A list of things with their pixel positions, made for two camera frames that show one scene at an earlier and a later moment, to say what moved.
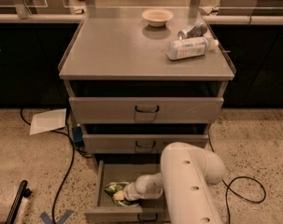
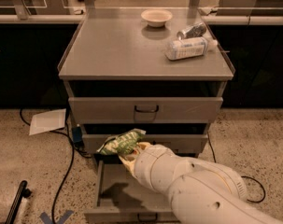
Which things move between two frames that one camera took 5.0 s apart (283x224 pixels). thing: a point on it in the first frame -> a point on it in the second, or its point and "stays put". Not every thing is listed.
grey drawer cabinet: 140,79 stays put
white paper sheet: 48,120 stays put
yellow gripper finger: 119,196 -> 129,161
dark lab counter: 27,50 stays put
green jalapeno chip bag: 118,186 -> 121,144
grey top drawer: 91,110 stays put
